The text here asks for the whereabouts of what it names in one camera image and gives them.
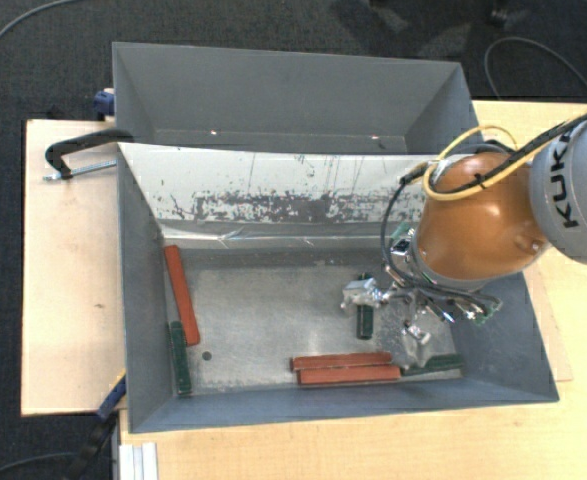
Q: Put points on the dark green flat block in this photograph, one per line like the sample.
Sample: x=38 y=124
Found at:
x=180 y=358
x=440 y=363
x=365 y=322

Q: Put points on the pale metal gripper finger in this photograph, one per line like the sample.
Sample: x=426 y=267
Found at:
x=415 y=343
x=358 y=293

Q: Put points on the red-brown flat block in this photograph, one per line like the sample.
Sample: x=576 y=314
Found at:
x=348 y=375
x=340 y=360
x=181 y=293

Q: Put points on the grey metal bin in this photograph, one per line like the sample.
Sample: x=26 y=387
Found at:
x=273 y=308

